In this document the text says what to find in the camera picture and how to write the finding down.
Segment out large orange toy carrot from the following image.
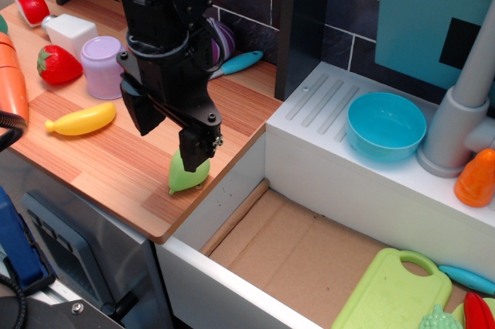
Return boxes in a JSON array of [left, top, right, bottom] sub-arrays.
[[1, 16, 29, 122]]

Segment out white toy sink unit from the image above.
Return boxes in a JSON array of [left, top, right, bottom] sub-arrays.
[[157, 63, 494, 328]]

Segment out brown cardboard sheet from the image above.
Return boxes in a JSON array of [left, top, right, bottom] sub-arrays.
[[200, 178, 471, 329]]

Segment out green toy cutting board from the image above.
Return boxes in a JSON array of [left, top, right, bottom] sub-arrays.
[[332, 248, 452, 328]]

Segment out green toy pear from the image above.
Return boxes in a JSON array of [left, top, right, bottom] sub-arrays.
[[169, 150, 210, 194]]

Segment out mint green toy grapes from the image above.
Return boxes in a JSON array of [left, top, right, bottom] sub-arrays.
[[418, 304, 463, 329]]

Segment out red white toy apple half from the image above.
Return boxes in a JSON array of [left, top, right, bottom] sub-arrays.
[[15, 0, 50, 27]]

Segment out white toy bottle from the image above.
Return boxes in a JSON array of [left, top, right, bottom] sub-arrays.
[[41, 14, 99, 60]]

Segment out lilac plastic cup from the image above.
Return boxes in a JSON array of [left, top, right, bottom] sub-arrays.
[[80, 36, 125, 100]]

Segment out teal toy microwave box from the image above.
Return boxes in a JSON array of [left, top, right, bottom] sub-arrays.
[[375, 0, 492, 89]]

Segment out blue clamp block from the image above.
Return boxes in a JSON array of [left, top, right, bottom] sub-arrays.
[[1, 188, 56, 295]]

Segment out blue handled toy knife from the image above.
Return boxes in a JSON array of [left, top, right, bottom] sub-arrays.
[[210, 50, 264, 80]]

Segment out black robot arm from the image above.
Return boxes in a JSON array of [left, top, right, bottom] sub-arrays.
[[117, 0, 225, 173]]

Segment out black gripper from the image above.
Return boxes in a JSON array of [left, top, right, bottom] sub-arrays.
[[118, 29, 223, 173]]

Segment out blue toy utensil handle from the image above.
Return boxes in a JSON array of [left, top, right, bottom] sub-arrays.
[[439, 265, 495, 296]]

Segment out black cable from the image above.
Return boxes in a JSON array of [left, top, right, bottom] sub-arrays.
[[0, 110, 29, 154]]

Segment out grey toy faucet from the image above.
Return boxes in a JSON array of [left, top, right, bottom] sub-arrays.
[[417, 4, 494, 177]]

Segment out purple toy onion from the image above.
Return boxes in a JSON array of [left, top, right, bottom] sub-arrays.
[[207, 18, 236, 63]]

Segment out red toy strawberry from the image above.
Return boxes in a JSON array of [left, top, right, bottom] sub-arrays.
[[36, 45, 83, 85]]

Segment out yellow toy banana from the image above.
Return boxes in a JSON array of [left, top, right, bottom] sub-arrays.
[[45, 102, 117, 136]]

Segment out red toy chili pepper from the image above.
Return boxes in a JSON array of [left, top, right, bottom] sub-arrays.
[[463, 292, 495, 329]]

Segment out blue plastic bowl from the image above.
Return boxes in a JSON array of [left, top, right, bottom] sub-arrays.
[[346, 92, 427, 163]]

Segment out small orange toy carrot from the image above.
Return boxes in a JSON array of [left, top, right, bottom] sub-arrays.
[[454, 149, 494, 207]]

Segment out grey toy oven door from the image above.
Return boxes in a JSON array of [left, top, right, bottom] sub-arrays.
[[22, 190, 155, 327]]

